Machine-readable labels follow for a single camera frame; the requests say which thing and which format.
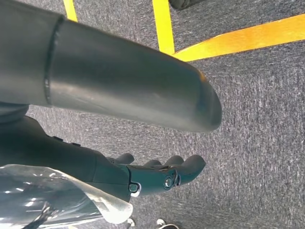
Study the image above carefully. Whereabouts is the person's black shoe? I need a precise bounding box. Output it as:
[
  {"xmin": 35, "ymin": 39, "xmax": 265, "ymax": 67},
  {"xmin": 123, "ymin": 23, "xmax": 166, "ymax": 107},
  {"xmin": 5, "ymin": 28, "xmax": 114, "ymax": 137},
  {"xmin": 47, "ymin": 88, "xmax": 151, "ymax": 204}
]
[{"xmin": 169, "ymin": 0, "xmax": 206, "ymax": 10}]

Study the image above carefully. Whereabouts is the shiny silver robot leg shell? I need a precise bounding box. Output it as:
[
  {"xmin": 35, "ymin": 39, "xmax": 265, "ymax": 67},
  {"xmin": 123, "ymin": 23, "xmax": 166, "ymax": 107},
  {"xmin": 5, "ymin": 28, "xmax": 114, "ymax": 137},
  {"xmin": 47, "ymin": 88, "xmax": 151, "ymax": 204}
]
[{"xmin": 0, "ymin": 164, "xmax": 133, "ymax": 229}]

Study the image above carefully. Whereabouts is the yellow floor tape square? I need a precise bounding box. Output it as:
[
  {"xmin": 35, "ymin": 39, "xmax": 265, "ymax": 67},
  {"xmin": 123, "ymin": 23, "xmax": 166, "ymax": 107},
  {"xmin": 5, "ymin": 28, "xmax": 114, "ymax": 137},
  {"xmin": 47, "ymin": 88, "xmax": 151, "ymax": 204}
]
[
  {"xmin": 152, "ymin": 0, "xmax": 305, "ymax": 62},
  {"xmin": 63, "ymin": 0, "xmax": 78, "ymax": 23}
]

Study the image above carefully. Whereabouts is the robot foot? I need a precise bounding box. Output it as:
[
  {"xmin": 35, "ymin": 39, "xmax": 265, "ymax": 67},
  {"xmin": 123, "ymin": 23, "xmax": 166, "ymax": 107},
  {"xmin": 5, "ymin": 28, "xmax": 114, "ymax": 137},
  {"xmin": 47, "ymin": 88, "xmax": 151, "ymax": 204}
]
[{"xmin": 126, "ymin": 218, "xmax": 179, "ymax": 229}]

